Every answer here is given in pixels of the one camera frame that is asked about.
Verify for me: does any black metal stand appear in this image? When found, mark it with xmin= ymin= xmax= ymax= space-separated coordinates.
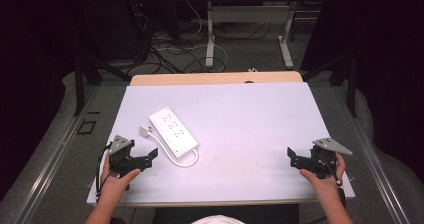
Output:
xmin=73 ymin=48 xmax=134 ymax=117
xmin=300 ymin=50 xmax=360 ymax=119

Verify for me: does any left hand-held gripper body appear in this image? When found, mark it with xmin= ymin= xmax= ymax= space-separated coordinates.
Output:
xmin=108 ymin=134 xmax=150 ymax=179

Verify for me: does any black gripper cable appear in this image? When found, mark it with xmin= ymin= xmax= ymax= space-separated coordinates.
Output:
xmin=95 ymin=143 xmax=113 ymax=203
xmin=318 ymin=154 xmax=347 ymax=208

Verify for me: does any white floor cable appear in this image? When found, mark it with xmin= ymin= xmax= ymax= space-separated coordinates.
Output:
xmin=155 ymin=43 xmax=230 ymax=74

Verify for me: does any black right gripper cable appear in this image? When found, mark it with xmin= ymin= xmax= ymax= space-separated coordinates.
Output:
xmin=318 ymin=154 xmax=347 ymax=208

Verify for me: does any person's right hand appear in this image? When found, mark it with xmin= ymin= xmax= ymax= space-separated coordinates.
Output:
xmin=299 ymin=153 xmax=348 ymax=198

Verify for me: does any dark equipment rack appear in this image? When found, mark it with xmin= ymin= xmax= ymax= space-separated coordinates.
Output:
xmin=79 ymin=0 xmax=153 ymax=62

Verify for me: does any bundle of black floor cables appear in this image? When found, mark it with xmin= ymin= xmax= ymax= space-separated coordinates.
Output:
xmin=131 ymin=3 xmax=209 ymax=76

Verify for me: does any desk with white legs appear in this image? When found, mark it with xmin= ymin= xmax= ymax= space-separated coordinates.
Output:
xmin=185 ymin=0 xmax=332 ymax=70

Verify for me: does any white plug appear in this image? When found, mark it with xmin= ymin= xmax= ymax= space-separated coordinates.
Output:
xmin=139 ymin=124 xmax=153 ymax=139

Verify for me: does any white table mat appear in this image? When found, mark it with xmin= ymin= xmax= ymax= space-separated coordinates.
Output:
xmin=86 ymin=81 xmax=356 ymax=208

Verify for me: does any aluminium rail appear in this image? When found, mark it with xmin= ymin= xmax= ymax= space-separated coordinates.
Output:
xmin=331 ymin=85 xmax=408 ymax=224
xmin=13 ymin=84 xmax=101 ymax=224

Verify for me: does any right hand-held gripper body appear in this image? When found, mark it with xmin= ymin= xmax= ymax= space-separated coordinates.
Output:
xmin=309 ymin=137 xmax=353 ymax=180

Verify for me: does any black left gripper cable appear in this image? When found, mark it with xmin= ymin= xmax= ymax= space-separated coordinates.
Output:
xmin=95 ymin=143 xmax=113 ymax=203

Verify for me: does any white power strip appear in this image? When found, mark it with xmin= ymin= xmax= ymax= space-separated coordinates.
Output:
xmin=148 ymin=106 xmax=200 ymax=159

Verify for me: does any white power strip cable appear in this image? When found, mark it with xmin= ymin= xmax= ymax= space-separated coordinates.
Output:
xmin=146 ymin=131 xmax=200 ymax=169

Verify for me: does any wooden table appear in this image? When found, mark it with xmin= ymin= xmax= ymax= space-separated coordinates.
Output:
xmin=129 ymin=70 xmax=305 ymax=87

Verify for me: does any black curtain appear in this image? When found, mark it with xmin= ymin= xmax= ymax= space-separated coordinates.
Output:
xmin=0 ymin=0 xmax=79 ymax=202
xmin=299 ymin=0 xmax=424 ymax=177

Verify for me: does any person's left hand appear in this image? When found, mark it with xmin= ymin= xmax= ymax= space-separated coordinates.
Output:
xmin=99 ymin=152 xmax=142 ymax=200

